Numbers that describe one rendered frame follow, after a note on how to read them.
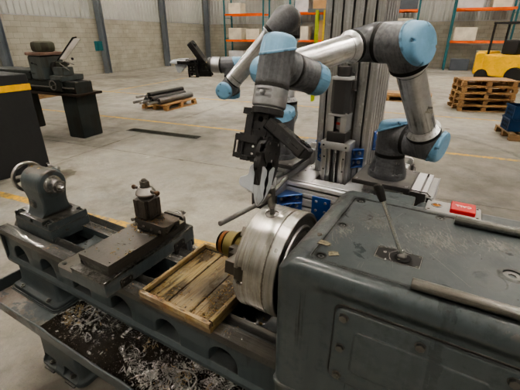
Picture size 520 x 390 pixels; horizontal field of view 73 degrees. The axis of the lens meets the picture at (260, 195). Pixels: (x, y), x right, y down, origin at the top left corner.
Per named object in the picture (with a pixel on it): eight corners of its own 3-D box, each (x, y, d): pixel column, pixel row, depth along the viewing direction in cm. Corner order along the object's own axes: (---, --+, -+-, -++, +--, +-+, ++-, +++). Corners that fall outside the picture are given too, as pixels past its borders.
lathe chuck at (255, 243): (308, 269, 123) (309, 191, 107) (264, 337, 99) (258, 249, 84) (285, 262, 127) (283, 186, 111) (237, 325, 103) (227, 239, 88)
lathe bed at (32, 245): (331, 337, 128) (336, 298, 120) (292, 416, 102) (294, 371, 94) (70, 230, 199) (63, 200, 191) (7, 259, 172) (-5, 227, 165)
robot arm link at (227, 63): (241, 76, 166) (241, 56, 162) (219, 75, 167) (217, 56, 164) (244, 73, 173) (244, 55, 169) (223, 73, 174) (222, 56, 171)
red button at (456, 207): (474, 211, 96) (476, 204, 95) (473, 220, 91) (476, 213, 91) (449, 206, 99) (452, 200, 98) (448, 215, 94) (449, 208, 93)
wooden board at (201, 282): (268, 271, 134) (268, 262, 132) (210, 335, 105) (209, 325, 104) (205, 249, 147) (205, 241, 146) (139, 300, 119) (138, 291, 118)
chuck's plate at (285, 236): (317, 272, 121) (320, 193, 105) (275, 342, 98) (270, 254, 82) (308, 269, 123) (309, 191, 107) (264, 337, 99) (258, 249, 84)
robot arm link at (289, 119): (267, 138, 160) (267, 107, 154) (271, 131, 172) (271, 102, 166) (293, 138, 158) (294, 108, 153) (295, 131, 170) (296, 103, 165)
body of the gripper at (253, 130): (248, 160, 83) (256, 110, 82) (280, 166, 80) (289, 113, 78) (230, 159, 77) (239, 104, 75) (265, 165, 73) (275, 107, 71)
